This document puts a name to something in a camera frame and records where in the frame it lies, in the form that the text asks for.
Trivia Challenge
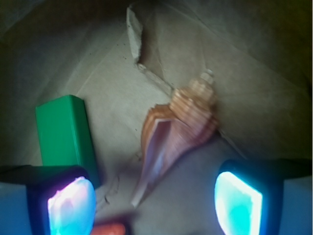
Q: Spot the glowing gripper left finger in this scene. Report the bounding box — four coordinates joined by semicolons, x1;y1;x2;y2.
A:
0;165;96;235

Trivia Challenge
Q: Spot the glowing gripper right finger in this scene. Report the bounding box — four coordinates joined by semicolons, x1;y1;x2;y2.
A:
214;159;313;235

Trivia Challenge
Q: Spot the orange plastic carrot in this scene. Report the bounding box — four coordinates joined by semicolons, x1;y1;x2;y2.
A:
90;223;126;235

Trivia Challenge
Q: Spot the orange spiral sea shell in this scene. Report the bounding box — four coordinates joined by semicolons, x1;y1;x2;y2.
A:
131;70;218;207

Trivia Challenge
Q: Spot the green rectangular block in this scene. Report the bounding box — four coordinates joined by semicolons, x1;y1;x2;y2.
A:
35;95;101;188

